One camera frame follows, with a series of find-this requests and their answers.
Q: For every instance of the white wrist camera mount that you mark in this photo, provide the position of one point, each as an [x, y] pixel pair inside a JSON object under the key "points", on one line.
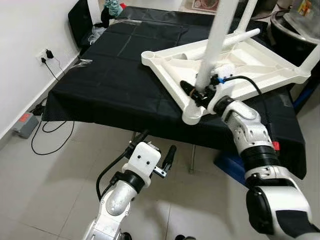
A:
{"points": [[225, 68], [144, 159]]}

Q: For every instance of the clear tape piece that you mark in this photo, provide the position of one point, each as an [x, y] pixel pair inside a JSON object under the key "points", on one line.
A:
{"points": [[285, 100]]}

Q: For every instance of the metal support table leg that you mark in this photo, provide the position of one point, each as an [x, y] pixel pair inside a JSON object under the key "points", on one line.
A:
{"points": [[192, 159]]}

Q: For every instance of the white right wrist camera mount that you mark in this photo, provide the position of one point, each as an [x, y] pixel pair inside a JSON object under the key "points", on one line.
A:
{"points": [[225, 68]]}

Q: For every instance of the clear plastic film strip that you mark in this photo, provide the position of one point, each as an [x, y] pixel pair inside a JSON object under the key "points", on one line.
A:
{"points": [[127, 21]]}

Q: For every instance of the clear plastic storage box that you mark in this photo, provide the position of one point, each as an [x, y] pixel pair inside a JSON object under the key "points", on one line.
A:
{"points": [[307, 17]]}

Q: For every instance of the teal cloth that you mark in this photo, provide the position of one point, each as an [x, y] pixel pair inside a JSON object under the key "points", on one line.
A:
{"points": [[112, 6]]}

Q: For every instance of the white plastic table top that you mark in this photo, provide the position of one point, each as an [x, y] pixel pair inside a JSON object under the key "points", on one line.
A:
{"points": [[165, 70]]}

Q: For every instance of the black fabric bag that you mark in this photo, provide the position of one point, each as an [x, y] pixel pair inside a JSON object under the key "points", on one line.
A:
{"points": [[79, 22]]}

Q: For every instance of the black power strip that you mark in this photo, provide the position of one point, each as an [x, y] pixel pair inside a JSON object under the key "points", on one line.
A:
{"points": [[37, 107]]}

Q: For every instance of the large black wall plug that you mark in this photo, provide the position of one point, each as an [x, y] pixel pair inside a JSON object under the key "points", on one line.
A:
{"points": [[49, 53]]}

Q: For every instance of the black tablecloth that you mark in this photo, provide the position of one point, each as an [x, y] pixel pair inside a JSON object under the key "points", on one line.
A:
{"points": [[110, 85]]}

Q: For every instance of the large black round basin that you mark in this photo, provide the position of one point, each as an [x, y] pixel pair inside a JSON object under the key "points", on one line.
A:
{"points": [[290, 40]]}

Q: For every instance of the white wall socket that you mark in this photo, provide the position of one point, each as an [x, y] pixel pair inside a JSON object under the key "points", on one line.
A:
{"points": [[41, 55]]}

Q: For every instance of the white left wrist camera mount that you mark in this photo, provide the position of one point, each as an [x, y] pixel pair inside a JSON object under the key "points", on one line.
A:
{"points": [[144, 159]]}

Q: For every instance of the clear plastic wrapper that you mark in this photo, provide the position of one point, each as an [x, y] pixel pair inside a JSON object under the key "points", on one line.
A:
{"points": [[82, 62]]}

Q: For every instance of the grey box with red label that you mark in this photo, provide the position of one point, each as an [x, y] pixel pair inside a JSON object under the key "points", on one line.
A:
{"points": [[25, 125]]}

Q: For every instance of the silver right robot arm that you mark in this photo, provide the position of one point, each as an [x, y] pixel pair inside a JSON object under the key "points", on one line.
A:
{"points": [[250, 130]]}

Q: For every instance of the crumpled clear plastic bag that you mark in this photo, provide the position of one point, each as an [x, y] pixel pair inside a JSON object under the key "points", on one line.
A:
{"points": [[96, 34]]}

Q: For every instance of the small black wall plug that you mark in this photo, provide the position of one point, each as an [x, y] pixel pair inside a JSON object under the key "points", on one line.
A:
{"points": [[43, 60]]}

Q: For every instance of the blue box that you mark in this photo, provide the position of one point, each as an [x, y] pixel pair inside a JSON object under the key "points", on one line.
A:
{"points": [[231, 167]]}

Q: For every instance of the robot right leg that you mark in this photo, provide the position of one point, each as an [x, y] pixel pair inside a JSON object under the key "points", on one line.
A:
{"points": [[185, 237]]}

